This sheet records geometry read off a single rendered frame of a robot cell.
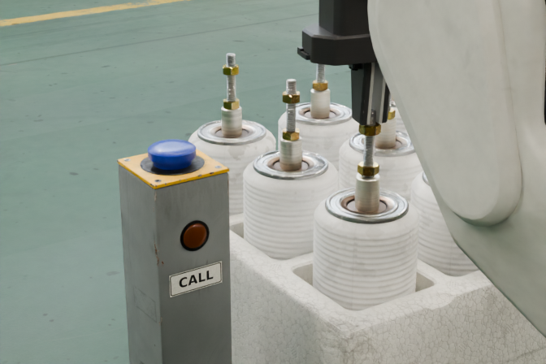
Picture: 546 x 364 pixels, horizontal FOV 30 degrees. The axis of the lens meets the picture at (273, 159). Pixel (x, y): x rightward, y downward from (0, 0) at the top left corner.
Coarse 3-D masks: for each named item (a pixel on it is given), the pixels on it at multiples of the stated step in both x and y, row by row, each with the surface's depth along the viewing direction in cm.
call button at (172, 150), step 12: (156, 144) 85; (168, 144) 85; (180, 144) 85; (192, 144) 85; (156, 156) 83; (168, 156) 83; (180, 156) 83; (192, 156) 84; (168, 168) 83; (180, 168) 84
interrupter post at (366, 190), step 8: (360, 176) 91; (376, 176) 91; (360, 184) 91; (368, 184) 90; (376, 184) 91; (360, 192) 91; (368, 192) 91; (376, 192) 91; (360, 200) 91; (368, 200) 91; (376, 200) 91; (360, 208) 92; (368, 208) 91; (376, 208) 92
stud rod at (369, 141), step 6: (372, 114) 89; (372, 120) 89; (366, 138) 90; (372, 138) 90; (366, 144) 90; (372, 144) 90; (366, 150) 90; (372, 150) 90; (366, 156) 90; (372, 156) 90; (366, 162) 90; (372, 162) 91
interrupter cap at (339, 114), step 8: (304, 104) 120; (336, 104) 120; (296, 112) 117; (304, 112) 118; (336, 112) 117; (344, 112) 117; (296, 120) 115; (304, 120) 114; (312, 120) 114; (320, 120) 114; (328, 120) 114; (336, 120) 114; (344, 120) 115
